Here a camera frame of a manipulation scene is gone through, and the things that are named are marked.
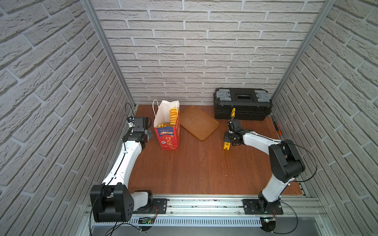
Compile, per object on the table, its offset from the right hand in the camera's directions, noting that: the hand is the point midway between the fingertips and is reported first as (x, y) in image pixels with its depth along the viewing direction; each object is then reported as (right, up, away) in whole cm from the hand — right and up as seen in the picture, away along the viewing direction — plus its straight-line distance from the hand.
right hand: (228, 137), depth 97 cm
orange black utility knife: (+40, +7, +13) cm, 43 cm away
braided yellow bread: (-43, +8, -5) cm, 44 cm away
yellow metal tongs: (-2, -5, -4) cm, 7 cm away
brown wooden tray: (-20, +10, +14) cm, 26 cm away
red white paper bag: (-38, +1, -14) cm, 41 cm away
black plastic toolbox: (+10, +23, +1) cm, 25 cm away
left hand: (-54, +5, -16) cm, 57 cm away
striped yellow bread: (-36, +14, -10) cm, 40 cm away
